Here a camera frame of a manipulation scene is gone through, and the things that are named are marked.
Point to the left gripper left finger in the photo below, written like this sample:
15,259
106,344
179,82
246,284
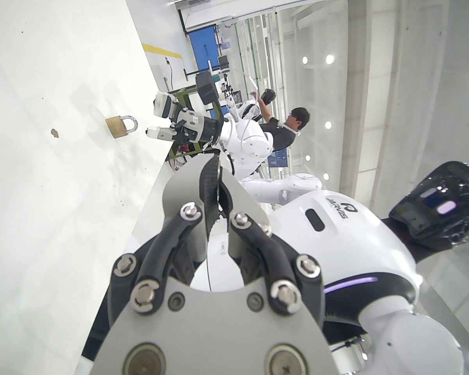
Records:
179,200

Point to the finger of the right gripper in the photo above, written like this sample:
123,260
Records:
159,133
164,106

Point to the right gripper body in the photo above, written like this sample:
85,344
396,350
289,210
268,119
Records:
193,128

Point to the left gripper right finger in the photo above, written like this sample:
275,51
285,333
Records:
244,202

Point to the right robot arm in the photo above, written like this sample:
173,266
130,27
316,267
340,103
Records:
254,138

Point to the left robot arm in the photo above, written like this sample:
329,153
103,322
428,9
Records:
410,341

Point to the brass padlock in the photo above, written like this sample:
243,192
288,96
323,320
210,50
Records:
116,126

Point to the blue partition panel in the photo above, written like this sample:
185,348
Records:
205,50

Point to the small monitor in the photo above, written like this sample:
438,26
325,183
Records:
223,62

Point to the person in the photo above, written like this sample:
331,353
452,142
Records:
285,132

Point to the small brown scrap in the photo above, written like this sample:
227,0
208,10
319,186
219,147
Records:
55,133

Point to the robot body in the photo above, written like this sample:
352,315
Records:
355,243

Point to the green metal frame cart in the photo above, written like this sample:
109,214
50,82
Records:
187,97

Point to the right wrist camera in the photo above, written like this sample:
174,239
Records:
207,87

